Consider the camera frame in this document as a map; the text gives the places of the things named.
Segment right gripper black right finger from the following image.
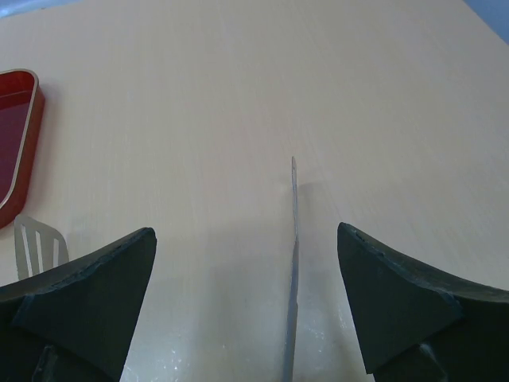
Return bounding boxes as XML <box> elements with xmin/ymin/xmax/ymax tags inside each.
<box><xmin>337</xmin><ymin>223</ymin><xmax>508</xmax><ymax>381</ymax></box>

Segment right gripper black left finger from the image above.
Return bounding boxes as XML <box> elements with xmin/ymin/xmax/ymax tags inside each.
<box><xmin>1</xmin><ymin>228</ymin><xmax>157</xmax><ymax>381</ymax></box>

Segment metal serving tongs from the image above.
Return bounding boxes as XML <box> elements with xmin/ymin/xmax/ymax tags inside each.
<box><xmin>14</xmin><ymin>158</ymin><xmax>299</xmax><ymax>381</ymax></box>

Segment red rectangular tray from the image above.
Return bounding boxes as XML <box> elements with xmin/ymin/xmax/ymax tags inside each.
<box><xmin>1</xmin><ymin>69</ymin><xmax>45</xmax><ymax>228</ymax></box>

